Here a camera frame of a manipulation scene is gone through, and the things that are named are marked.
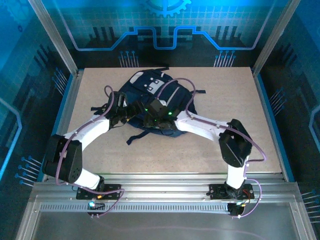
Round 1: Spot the navy blue backpack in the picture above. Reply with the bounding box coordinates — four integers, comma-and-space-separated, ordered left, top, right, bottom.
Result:
90, 66, 207, 146

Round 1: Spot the blue table side strip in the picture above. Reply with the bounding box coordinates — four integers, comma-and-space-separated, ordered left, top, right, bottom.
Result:
36, 73, 76, 182

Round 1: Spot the black controller box with LED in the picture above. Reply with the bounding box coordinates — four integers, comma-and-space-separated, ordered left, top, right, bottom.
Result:
87, 201, 106, 210
227, 202, 247, 217

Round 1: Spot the aluminium table side rail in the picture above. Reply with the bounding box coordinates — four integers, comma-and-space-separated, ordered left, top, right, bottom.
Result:
250, 67, 288, 182
43, 69, 85, 182

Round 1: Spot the aluminium front rail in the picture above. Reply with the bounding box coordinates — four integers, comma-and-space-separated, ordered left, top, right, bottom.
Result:
32, 172, 301, 204

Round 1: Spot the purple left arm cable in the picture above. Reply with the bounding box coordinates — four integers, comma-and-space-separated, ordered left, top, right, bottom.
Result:
54, 84, 126, 219

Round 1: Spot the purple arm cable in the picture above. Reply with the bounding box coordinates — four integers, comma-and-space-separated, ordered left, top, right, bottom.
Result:
54, 84, 126, 219
156, 77, 267, 220

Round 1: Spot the aluminium frame post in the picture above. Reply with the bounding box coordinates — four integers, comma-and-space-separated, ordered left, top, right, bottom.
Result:
251, 0, 302, 77
27, 0, 80, 76

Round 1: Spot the slotted grey cable duct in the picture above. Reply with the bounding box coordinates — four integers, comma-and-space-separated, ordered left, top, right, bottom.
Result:
39, 203, 230, 214

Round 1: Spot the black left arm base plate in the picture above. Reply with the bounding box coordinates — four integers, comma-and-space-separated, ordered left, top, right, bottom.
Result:
76, 183, 122, 201

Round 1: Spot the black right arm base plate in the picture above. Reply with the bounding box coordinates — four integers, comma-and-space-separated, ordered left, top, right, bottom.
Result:
209, 183, 255, 201

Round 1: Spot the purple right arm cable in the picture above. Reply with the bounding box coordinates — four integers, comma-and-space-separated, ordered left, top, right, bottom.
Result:
156, 77, 267, 220

